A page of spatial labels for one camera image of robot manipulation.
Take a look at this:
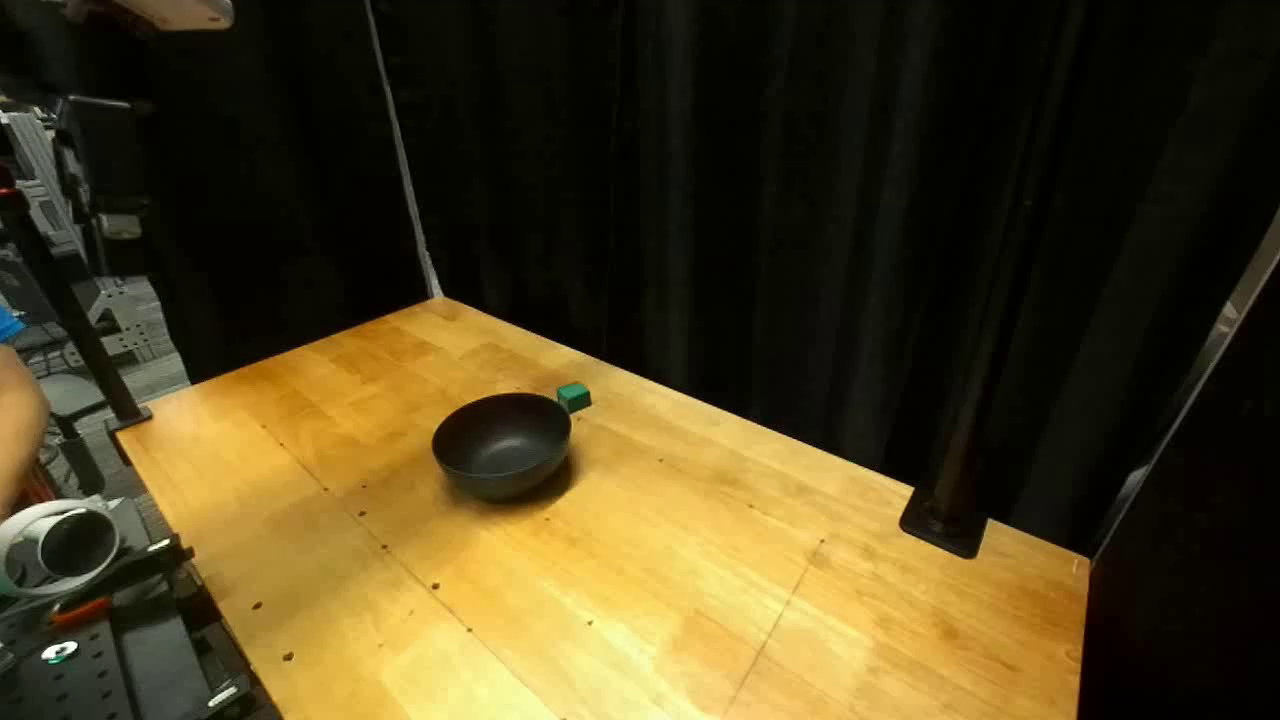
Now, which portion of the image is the black side panel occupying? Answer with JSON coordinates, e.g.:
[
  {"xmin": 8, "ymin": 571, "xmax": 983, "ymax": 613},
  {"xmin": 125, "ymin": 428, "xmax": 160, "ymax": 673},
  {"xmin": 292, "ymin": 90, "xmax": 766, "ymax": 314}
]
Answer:
[{"xmin": 1074, "ymin": 214, "xmax": 1280, "ymax": 720}]

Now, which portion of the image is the grey white machine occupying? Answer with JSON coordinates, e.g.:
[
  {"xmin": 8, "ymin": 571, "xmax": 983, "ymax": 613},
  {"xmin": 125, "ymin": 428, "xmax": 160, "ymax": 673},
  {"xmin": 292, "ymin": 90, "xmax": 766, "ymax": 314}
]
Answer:
[{"xmin": 0, "ymin": 99, "xmax": 92, "ymax": 263}]

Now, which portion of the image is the black pole with base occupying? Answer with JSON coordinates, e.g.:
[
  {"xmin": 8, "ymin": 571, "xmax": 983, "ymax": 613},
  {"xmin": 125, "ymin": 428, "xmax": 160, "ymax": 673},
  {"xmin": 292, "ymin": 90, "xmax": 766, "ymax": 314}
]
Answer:
[{"xmin": 896, "ymin": 76, "xmax": 1056, "ymax": 561}]

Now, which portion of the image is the black bowl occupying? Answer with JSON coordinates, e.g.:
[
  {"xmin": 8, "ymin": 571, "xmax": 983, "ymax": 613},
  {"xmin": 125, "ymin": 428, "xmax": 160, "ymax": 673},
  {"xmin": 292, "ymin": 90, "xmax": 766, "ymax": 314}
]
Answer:
[{"xmin": 426, "ymin": 389, "xmax": 576, "ymax": 503}]

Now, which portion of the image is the person's forearm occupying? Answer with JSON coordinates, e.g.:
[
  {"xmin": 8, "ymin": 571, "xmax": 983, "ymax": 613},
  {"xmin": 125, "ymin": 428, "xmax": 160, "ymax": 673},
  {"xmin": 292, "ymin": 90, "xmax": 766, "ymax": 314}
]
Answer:
[{"xmin": 0, "ymin": 340, "xmax": 52, "ymax": 518}]

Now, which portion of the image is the tan wooden board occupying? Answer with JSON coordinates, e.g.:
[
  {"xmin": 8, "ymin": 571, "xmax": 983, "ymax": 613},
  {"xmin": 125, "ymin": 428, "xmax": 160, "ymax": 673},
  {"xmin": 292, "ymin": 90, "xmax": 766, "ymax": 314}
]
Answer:
[{"xmin": 77, "ymin": 0, "xmax": 238, "ymax": 36}]

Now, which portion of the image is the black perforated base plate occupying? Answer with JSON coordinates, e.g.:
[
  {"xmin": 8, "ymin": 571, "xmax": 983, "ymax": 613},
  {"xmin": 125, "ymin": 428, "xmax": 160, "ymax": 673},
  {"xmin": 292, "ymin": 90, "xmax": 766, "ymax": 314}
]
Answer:
[{"xmin": 0, "ymin": 586, "xmax": 280, "ymax": 720}]

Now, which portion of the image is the black tripod leg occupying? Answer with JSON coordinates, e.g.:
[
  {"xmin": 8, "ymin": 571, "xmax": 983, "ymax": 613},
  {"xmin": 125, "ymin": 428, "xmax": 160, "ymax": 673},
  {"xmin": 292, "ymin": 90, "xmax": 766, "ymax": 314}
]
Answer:
[{"xmin": 8, "ymin": 195, "xmax": 157, "ymax": 431}]

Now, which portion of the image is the black curtain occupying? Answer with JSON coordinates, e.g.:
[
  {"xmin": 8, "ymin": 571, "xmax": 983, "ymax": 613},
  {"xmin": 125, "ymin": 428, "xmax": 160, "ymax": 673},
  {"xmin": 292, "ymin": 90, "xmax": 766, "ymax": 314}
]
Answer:
[{"xmin": 130, "ymin": 0, "xmax": 1280, "ymax": 554}]

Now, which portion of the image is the white pole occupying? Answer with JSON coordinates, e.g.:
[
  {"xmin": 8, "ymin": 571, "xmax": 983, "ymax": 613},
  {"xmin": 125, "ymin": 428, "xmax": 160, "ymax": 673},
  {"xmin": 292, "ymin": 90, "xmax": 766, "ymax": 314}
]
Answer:
[{"xmin": 360, "ymin": 0, "xmax": 449, "ymax": 305}]

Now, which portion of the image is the red handled tool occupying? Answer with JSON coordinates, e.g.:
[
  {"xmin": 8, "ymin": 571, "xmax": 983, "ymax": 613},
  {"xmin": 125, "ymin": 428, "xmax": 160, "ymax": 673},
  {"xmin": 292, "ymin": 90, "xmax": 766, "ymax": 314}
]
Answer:
[{"xmin": 46, "ymin": 591, "xmax": 120, "ymax": 631}]

